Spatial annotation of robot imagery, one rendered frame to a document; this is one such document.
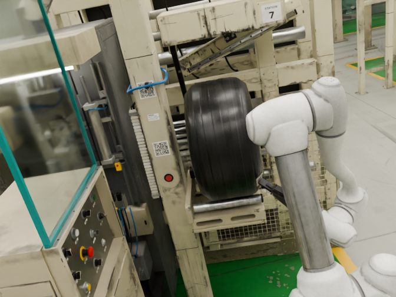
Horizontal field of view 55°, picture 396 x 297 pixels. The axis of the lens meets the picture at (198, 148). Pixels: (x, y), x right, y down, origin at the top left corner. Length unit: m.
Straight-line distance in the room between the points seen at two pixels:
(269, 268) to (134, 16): 1.92
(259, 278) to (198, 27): 1.70
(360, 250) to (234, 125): 1.66
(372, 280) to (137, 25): 1.27
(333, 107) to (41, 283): 1.06
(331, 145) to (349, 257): 1.67
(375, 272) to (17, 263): 1.09
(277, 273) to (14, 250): 1.90
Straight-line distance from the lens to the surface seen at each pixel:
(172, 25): 1.93
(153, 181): 1.93
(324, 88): 1.23
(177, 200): 1.95
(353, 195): 1.66
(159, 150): 1.83
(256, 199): 1.87
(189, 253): 2.14
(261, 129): 1.18
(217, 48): 2.08
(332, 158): 1.38
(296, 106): 1.20
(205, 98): 1.68
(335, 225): 1.61
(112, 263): 1.73
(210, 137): 1.60
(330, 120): 1.26
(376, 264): 1.35
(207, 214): 1.91
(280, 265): 2.86
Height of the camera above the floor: 1.92
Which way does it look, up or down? 24 degrees down
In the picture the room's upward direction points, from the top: 12 degrees counter-clockwise
